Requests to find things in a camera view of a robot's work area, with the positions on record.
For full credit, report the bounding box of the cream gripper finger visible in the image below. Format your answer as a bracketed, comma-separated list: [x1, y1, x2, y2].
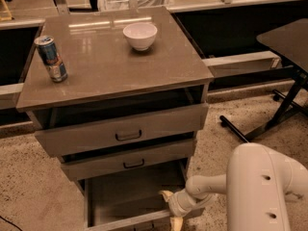
[159, 191, 173, 202]
[170, 217, 183, 231]

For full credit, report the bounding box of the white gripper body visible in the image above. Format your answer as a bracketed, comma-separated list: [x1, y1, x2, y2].
[167, 190, 217, 218]

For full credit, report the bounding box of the grey bottom drawer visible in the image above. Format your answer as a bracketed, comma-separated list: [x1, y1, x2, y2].
[83, 160, 205, 231]

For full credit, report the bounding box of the grey drawer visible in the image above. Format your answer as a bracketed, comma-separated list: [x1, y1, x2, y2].
[83, 160, 205, 231]
[35, 103, 208, 157]
[61, 139, 195, 181]

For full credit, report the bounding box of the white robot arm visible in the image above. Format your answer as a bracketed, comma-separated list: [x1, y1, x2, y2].
[160, 142, 308, 231]

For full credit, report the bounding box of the grey top drawer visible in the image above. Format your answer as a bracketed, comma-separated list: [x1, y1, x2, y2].
[35, 103, 208, 157]

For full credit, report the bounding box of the grey drawer cabinet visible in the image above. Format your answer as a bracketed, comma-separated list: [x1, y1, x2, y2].
[16, 6, 215, 191]

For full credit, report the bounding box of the grey middle drawer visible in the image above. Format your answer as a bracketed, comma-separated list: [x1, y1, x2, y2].
[61, 139, 195, 181]

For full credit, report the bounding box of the white ceramic bowl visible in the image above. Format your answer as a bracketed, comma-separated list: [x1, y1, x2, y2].
[123, 22, 158, 51]

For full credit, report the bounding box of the blue silver drink can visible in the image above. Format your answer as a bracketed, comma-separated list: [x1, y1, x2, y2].
[35, 36, 67, 83]

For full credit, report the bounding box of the black rolling side table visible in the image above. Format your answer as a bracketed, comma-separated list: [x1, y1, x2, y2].
[219, 17, 308, 143]

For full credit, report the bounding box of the black floor cable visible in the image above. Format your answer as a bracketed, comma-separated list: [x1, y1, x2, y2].
[0, 214, 24, 231]

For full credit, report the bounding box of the white wire basket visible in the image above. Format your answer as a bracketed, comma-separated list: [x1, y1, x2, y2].
[98, 0, 172, 12]

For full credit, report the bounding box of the yellow frame object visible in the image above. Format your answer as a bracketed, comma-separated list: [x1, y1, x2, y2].
[0, 0, 13, 21]

